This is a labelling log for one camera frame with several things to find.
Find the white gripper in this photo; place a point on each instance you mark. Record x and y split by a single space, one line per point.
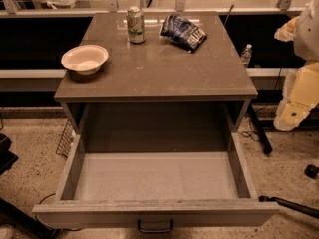
308 37

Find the grey top drawer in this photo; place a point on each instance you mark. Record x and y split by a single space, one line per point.
155 162

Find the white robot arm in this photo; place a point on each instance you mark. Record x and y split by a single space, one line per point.
306 42

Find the grey cabinet with glossy top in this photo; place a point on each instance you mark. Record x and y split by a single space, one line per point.
157 69

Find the clear plastic water bottle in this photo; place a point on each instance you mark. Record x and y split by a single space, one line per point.
246 55

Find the thin black antenna rod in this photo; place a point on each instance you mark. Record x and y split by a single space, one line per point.
228 14

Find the blue chip bag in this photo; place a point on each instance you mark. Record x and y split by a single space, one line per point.
183 32

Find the black table leg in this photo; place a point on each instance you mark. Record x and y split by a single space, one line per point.
267 148

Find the black caster wheel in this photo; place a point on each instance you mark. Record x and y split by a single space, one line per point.
311 171

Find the green white soda can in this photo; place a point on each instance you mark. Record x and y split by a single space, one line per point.
135 24

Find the black rod on floor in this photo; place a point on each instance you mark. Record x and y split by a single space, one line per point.
292 205

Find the white paper bowl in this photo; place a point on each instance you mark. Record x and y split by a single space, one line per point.
85 60

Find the black metal drawer handle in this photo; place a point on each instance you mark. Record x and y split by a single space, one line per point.
155 227

